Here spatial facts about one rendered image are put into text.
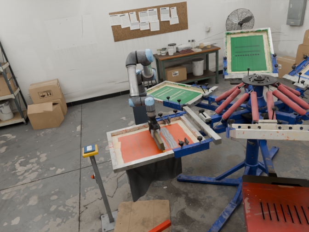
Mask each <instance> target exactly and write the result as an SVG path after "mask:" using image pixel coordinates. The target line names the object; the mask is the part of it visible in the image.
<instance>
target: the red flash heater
mask: <svg viewBox="0 0 309 232"><path fill-rule="evenodd" d="M241 190H242V198H243V207H244V215H245V223H246V232H309V187H299V186H282V185H271V184H259V183H248V182H242V189H241Z"/></svg>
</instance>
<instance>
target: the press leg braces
mask: <svg viewBox="0 0 309 232"><path fill-rule="evenodd" d="M258 162H259V161H258ZM244 165H245V164H244V161H243V162H241V163H239V164H238V165H236V166H234V167H233V168H231V169H230V170H228V171H226V172H224V173H223V174H221V175H219V176H218V177H213V181H216V182H223V179H224V178H225V177H227V176H229V175H230V174H232V173H234V172H236V171H237V170H239V169H241V168H242V167H244ZM258 168H260V169H261V170H262V171H264V172H265V173H266V174H267V172H266V168H265V165H264V163H261V162H259V164H258ZM249 171H250V167H249V166H246V168H245V171H244V173H243V175H248V174H249ZM241 189H242V179H241V181H240V184H239V186H238V189H237V191H236V193H235V196H234V197H233V199H232V200H231V201H230V203H231V204H232V205H234V206H236V205H237V204H238V202H239V201H240V199H239V197H240V194H241V192H242V190H241Z"/></svg>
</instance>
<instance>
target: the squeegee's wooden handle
mask: <svg viewBox="0 0 309 232"><path fill-rule="evenodd" d="M153 130H154V129H153ZM153 134H154V137H155V139H156V141H157V143H158V144H159V146H160V148H161V151H164V150H165V147H164V143H163V141H162V139H161V138H160V136H159V134H158V133H157V131H156V130H154V132H153Z"/></svg>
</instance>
